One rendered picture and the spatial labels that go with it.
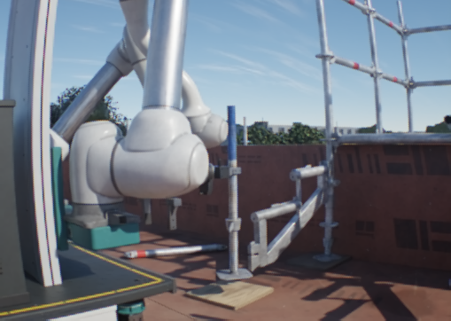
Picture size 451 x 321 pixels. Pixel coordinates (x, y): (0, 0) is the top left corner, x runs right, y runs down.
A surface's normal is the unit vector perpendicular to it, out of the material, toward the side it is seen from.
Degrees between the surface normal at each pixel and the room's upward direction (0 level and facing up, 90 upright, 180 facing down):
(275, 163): 90
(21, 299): 90
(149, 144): 77
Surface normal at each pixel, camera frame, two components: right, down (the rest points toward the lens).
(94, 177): -0.24, 0.14
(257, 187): -0.74, 0.04
